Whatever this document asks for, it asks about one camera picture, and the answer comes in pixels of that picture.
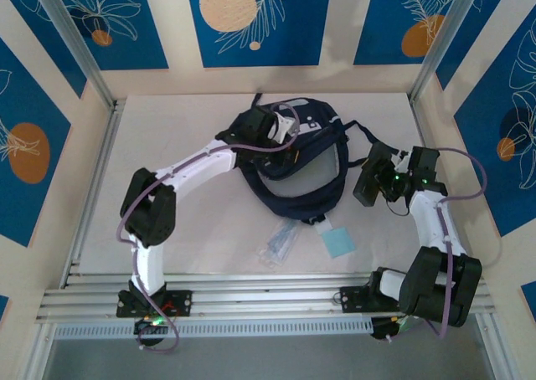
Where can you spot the navy blue backpack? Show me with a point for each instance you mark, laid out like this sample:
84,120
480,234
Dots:
301,208

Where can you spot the clear plastic pen pack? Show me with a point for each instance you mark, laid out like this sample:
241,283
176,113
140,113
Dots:
278,244

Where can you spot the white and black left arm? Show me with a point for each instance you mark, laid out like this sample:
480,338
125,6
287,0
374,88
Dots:
153,271

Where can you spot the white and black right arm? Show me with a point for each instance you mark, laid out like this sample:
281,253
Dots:
425,217

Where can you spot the small white card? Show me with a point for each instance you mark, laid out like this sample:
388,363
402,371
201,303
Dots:
324,228

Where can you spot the light blue sticky note pad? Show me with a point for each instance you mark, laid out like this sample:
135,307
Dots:
339,242

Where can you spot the black controller with green light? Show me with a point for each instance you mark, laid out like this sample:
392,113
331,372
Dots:
383,330
146,327

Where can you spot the blue floral wall panel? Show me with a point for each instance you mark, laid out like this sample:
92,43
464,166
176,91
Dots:
377,28
138,28
12,208
473,28
293,41
481,166

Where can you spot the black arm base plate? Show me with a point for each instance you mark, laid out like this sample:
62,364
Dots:
352,298
182,302

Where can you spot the aluminium frame beam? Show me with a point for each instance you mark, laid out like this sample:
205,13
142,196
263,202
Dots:
272,296

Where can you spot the aluminium frame post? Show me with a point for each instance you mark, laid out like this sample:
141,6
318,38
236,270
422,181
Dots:
72,37
450,37

